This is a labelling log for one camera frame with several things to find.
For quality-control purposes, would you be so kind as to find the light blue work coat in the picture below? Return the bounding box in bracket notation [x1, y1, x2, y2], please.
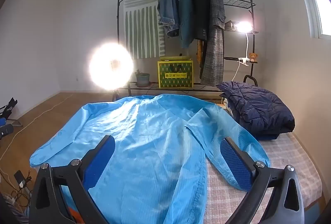
[30, 94, 270, 223]

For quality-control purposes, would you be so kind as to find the black metal clothes rack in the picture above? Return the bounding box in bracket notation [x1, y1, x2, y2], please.
[115, 0, 259, 100]

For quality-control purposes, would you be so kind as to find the plaid bed sheet mattress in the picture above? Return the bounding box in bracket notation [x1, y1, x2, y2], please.
[203, 133, 322, 223]

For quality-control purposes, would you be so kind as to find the folded navy puffer jacket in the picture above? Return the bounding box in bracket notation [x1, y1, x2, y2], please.
[217, 81, 295, 140]

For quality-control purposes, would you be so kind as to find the hanging grey plaid coat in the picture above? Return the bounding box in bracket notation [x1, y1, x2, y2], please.
[200, 0, 226, 86]

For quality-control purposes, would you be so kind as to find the small potted plant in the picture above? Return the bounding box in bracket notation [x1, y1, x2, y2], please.
[135, 69, 150, 87]

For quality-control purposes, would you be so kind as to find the small teddy bear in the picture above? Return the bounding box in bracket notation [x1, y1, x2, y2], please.
[249, 53, 258, 62]

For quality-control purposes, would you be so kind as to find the yellow green patterned box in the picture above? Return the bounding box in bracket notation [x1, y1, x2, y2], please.
[157, 56, 194, 89]

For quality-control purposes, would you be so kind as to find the white clip lamp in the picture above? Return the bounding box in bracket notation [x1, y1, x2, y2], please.
[232, 21, 253, 81]

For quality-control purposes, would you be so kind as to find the window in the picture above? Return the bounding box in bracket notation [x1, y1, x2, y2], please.
[304, 0, 330, 40]

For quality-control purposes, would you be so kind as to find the hanging teal shirt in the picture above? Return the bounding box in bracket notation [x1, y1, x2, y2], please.
[179, 0, 194, 48]

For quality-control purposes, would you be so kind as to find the hanging black coat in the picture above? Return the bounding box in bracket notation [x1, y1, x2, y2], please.
[192, 0, 207, 41]

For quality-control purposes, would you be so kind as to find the hanging denim jacket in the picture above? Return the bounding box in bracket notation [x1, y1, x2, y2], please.
[158, 0, 180, 38]

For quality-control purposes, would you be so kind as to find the white floor cable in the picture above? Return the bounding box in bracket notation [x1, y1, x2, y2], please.
[0, 93, 75, 163]

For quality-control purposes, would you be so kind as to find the bright ring light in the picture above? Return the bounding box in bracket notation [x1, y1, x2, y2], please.
[89, 42, 133, 91]

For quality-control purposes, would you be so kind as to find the green striped wall poster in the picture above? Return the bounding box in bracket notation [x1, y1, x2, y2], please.
[123, 0, 166, 59]

